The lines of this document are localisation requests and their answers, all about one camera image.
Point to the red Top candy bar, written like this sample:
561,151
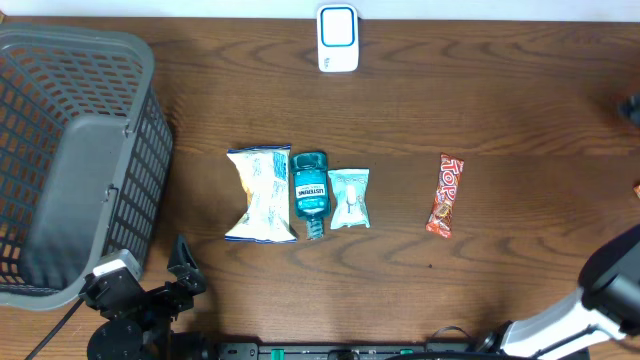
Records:
440,218

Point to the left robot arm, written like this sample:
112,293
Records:
138,321

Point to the cream snack bag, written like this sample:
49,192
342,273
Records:
264,176

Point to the light teal candy packet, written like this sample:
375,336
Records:
349,188

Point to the white barcode scanner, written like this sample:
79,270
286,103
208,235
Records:
337,38

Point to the teal mouthwash bottle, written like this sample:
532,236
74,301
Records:
311,199

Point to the grey plastic basket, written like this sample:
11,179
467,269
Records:
85,154

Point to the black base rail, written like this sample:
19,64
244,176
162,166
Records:
431,350

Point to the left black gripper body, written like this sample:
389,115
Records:
166,299

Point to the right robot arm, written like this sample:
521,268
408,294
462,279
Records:
604,307

